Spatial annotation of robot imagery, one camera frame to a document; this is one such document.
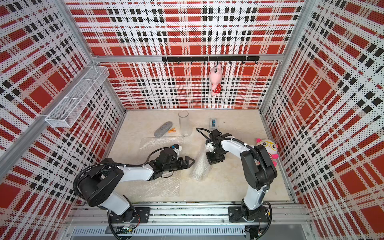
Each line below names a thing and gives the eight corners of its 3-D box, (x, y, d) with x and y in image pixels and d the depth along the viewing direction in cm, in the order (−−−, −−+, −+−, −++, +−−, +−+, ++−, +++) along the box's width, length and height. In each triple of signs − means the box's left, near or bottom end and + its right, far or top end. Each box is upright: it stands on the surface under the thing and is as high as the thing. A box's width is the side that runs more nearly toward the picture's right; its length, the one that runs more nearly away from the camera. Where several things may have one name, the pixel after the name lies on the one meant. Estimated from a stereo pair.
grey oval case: (153, 135, 107) (152, 133, 105) (168, 121, 115) (168, 119, 113) (159, 138, 105) (158, 137, 103) (173, 124, 113) (173, 123, 111)
